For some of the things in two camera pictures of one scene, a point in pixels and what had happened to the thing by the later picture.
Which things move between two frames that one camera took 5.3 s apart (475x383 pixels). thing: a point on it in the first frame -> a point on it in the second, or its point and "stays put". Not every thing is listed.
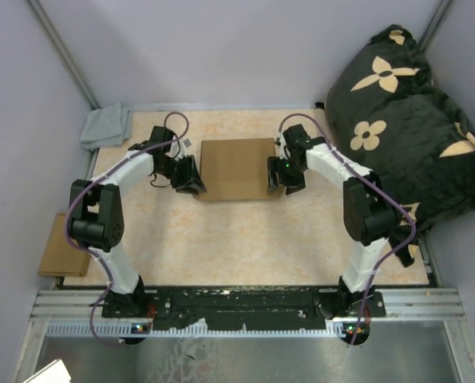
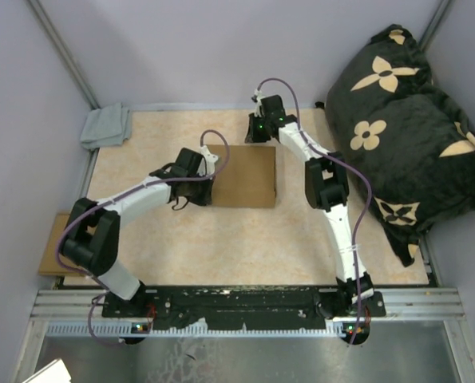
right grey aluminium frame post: (433, 25) stays put
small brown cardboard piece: (60, 257) stays put
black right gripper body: (290, 175) -> (258, 132)
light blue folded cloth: (108, 126) stays put
